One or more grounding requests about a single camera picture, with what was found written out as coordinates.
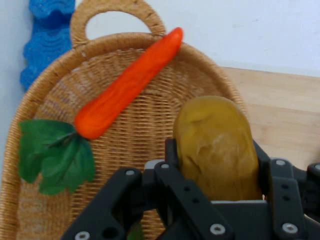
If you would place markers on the woven wicker basket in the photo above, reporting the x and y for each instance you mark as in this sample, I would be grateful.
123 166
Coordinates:
140 117

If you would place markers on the dark blue foam block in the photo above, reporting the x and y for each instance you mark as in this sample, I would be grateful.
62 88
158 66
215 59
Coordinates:
45 47

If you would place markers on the wooden cutting board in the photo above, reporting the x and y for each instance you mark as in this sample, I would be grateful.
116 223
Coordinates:
282 112

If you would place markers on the orange toy carrot with leaves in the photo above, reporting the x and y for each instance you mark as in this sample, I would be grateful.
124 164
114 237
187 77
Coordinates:
125 85

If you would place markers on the green toy bell pepper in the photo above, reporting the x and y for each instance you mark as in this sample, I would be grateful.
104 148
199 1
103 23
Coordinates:
136 232

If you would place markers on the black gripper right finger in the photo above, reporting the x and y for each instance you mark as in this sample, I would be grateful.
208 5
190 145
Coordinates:
285 190

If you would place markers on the brown toy potato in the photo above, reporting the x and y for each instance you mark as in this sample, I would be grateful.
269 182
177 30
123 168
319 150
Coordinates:
217 145

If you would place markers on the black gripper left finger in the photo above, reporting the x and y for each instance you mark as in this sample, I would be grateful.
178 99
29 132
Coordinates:
175 197

